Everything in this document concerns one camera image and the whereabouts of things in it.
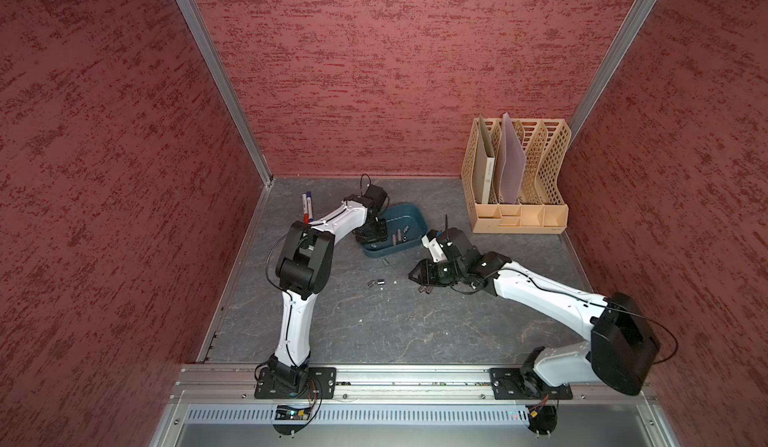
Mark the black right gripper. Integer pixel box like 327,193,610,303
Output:
407,258,466,287

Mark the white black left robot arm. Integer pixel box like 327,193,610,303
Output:
266,186,389,393

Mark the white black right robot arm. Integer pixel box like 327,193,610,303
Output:
408,252,661,399

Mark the teal plastic storage box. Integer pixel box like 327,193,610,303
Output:
363,204,428,258

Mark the red cap whiteboard marker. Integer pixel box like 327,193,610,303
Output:
302,192,313,224

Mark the blue cap whiteboard marker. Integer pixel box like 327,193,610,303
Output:
306,191,314,220

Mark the beige folder in organizer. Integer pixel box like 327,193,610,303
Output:
473,117,496,204

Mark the beige plastic file organizer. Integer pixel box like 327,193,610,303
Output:
461,114,571,235

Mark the grey translucent folder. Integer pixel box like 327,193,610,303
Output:
495,113,526,204

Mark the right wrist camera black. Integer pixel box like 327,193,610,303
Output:
421,228,481,265

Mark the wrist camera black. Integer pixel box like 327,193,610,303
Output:
345,184,389,216
421,228,481,265

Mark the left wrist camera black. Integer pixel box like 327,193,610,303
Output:
345,184,389,216

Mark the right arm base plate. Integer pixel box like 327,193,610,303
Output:
489,368,573,402

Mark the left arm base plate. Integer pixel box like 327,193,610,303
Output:
254,367,337,400

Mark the left aluminium corner post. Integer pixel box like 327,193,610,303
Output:
175,0,274,188

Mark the aluminium corner post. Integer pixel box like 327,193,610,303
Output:
569,0,658,146
175,0,274,188

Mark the right aluminium corner post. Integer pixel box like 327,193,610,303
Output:
569,0,658,146

